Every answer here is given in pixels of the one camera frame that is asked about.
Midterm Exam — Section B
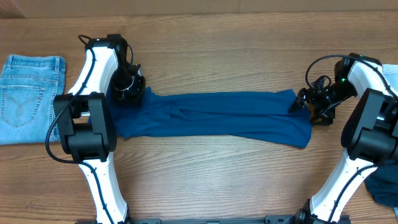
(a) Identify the folded light blue jeans left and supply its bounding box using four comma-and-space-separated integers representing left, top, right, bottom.
1, 55, 66, 145

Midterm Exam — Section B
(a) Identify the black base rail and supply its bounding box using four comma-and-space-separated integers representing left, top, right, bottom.
131, 215, 295, 224

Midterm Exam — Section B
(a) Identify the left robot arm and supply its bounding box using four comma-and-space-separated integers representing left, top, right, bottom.
50, 34, 146, 223

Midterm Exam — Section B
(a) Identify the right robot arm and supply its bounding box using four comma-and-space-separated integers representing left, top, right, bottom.
279, 53, 397, 223

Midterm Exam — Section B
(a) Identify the dark navy garment pile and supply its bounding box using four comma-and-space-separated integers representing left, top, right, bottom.
364, 161, 397, 207

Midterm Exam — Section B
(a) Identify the light blue jeans right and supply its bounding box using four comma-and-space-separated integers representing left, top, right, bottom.
382, 64, 398, 94

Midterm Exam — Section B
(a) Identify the blue polo shirt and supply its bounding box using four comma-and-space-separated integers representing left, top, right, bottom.
106, 88, 312, 148

